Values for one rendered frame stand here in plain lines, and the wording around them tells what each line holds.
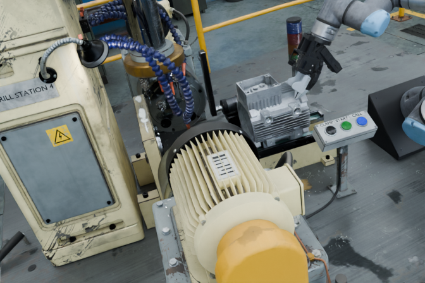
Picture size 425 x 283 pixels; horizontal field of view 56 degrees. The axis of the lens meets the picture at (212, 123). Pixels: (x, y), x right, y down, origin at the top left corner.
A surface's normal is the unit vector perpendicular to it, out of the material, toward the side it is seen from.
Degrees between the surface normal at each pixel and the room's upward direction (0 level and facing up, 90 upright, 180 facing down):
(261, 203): 72
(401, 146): 45
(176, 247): 0
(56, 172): 90
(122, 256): 0
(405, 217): 0
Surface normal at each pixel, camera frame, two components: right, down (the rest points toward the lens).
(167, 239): -0.16, -0.83
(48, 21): 0.26, 0.48
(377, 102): 0.12, -0.26
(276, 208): 0.45, 0.19
